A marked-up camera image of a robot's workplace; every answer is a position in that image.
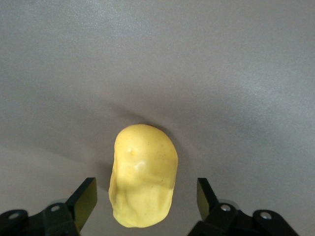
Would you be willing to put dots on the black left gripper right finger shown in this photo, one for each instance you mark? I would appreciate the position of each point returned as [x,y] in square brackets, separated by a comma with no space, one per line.
[233,221]

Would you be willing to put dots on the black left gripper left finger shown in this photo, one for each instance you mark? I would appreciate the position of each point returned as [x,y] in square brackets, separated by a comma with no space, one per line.
[49,221]

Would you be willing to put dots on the yellow potato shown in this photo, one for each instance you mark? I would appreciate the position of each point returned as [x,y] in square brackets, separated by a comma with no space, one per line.
[142,177]

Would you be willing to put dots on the large table cover mat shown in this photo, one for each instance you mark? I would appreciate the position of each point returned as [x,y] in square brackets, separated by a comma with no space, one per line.
[157,61]

